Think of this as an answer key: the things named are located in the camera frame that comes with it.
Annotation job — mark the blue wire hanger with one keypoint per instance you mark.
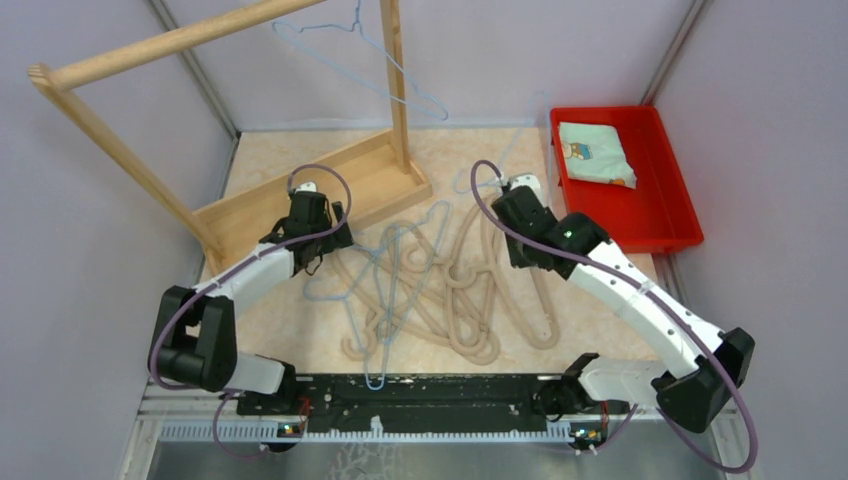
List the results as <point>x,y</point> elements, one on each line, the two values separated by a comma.
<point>534,123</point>
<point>394,316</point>
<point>348,48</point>
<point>331,291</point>

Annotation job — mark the folded light green cloth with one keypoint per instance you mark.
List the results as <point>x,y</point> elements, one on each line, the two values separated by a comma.
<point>595,153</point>

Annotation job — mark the white cable duct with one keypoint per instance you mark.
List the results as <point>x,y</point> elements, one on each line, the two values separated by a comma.
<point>277,432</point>

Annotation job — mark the red plastic bin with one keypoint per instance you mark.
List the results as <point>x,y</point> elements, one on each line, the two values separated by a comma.
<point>657,216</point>

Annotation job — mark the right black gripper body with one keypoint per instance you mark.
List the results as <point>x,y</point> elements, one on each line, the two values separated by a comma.
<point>519,255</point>

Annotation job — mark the wooden clothes rack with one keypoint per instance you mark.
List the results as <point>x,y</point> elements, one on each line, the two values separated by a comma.
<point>382,176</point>

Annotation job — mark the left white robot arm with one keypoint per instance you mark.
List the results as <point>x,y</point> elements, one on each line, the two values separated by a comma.
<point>194,345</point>

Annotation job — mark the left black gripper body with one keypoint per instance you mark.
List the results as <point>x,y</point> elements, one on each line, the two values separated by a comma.
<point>337,239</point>

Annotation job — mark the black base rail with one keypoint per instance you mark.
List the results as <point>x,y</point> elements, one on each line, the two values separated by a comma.
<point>425,404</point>

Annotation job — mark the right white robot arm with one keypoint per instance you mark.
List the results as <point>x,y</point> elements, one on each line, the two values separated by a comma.
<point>681,382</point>

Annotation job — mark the beige plastic hanger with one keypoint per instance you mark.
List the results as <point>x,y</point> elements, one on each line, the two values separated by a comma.
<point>426,319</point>
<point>470,294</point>
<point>421,255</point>
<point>524,296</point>

